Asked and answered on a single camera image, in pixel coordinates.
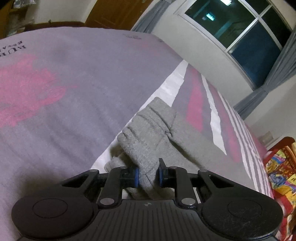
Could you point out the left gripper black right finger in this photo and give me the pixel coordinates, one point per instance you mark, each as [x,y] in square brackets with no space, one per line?
[178,179]

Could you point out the colourful red yellow blanket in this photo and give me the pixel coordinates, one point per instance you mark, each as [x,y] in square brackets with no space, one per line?
[279,164]

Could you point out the grey curtain right of window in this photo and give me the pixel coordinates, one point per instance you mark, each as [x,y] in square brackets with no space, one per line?
[282,70]

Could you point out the grey curtain of window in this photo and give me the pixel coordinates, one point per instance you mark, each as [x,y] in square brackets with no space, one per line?
[282,70]
[148,22]

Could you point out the grey knitted pants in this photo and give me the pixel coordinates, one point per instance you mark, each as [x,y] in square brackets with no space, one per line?
[160,132]

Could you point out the wooden shelf unit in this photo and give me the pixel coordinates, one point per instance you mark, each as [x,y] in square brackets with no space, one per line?
[15,16]

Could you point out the white framed window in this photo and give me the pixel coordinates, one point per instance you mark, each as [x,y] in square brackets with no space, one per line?
[250,33]

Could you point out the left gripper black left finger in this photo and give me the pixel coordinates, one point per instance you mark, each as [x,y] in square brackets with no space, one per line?
[117,179]

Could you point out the grey curtain left of window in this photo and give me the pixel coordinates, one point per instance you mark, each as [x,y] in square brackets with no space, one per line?
[148,22]

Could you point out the brown wooden door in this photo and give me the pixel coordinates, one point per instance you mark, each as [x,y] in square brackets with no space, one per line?
[116,14]

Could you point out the striped purple pink bed sheet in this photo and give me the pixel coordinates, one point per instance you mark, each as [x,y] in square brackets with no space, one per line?
[66,94]

